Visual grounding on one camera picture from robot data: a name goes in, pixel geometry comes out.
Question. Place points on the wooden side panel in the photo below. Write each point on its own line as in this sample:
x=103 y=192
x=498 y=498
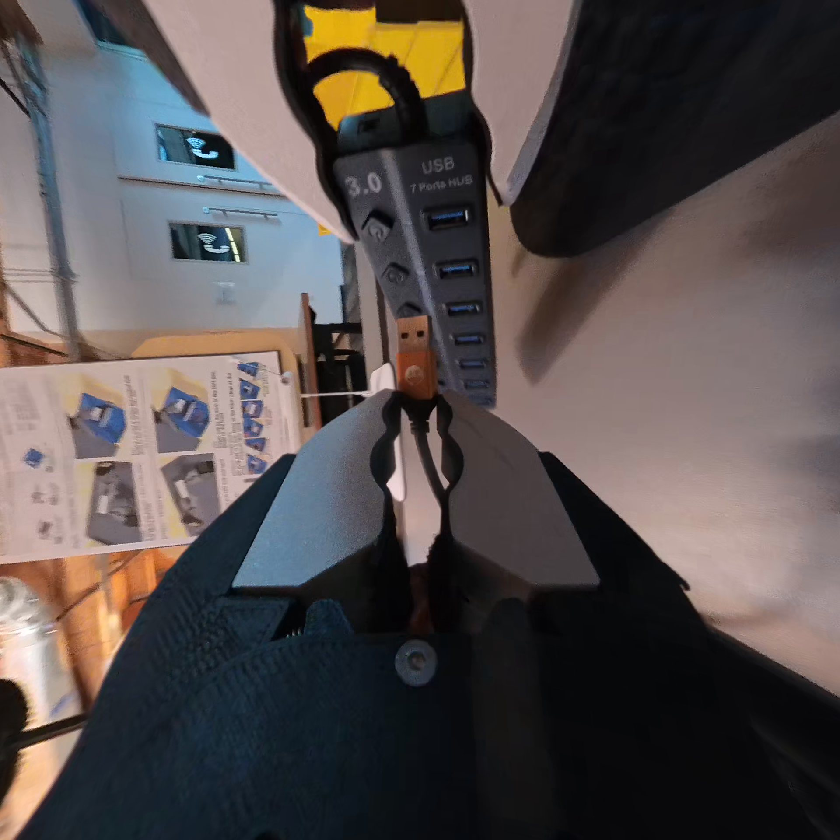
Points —
x=307 y=354

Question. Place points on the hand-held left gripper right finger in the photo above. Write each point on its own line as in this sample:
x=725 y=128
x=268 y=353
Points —
x=518 y=512

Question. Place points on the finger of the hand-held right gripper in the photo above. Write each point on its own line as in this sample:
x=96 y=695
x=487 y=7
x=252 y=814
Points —
x=518 y=79
x=229 y=79

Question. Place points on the silver metal bottle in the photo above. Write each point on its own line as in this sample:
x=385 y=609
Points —
x=19 y=630

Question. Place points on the instruction poster on board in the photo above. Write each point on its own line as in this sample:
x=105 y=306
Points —
x=216 y=342

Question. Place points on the dark phone icon wall sign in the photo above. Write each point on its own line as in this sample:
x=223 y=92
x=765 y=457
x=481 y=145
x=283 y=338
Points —
x=197 y=145
x=208 y=241

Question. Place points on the black round pad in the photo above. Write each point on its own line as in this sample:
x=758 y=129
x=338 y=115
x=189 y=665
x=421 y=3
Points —
x=656 y=118

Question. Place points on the printed instruction poster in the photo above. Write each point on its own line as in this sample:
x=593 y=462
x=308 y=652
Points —
x=131 y=394

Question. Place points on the white plastic object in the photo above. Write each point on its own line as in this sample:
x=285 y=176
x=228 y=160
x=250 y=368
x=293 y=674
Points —
x=397 y=476

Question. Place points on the black fuzzy object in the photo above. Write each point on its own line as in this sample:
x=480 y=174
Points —
x=10 y=715

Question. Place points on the black usb hub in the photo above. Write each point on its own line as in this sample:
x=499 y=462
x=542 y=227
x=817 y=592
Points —
x=453 y=243

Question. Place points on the yellow plastic bin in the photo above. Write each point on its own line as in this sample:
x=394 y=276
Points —
x=420 y=52

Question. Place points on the grey metal pipe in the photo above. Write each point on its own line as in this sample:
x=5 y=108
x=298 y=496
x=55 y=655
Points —
x=49 y=164

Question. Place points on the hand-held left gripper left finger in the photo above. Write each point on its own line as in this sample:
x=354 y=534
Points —
x=315 y=512

